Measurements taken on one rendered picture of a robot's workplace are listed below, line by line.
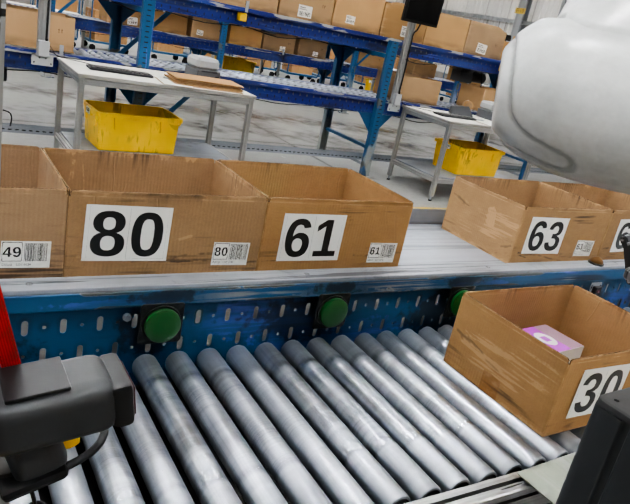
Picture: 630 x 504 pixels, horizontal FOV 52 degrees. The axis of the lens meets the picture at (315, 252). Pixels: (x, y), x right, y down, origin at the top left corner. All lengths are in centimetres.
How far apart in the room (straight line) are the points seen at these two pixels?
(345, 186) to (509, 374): 70
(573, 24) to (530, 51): 5
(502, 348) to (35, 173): 103
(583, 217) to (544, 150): 136
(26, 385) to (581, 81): 55
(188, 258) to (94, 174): 32
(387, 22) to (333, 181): 532
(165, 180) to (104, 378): 101
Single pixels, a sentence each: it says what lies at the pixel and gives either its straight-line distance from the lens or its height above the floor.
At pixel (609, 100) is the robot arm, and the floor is 139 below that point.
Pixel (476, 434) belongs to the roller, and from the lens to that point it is 129.
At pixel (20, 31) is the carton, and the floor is 90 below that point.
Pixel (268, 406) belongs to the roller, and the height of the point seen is 73.
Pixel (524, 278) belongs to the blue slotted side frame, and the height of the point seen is 87.
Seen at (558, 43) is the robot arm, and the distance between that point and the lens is 68.
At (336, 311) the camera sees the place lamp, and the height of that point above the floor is 82.
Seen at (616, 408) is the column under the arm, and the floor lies 108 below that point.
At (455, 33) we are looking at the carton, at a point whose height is 156.
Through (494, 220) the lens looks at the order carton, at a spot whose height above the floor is 98.
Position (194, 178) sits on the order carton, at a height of 100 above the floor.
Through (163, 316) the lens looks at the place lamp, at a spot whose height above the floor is 83.
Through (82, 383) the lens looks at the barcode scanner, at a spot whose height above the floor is 109.
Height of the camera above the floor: 140
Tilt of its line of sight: 19 degrees down
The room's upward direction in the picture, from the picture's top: 12 degrees clockwise
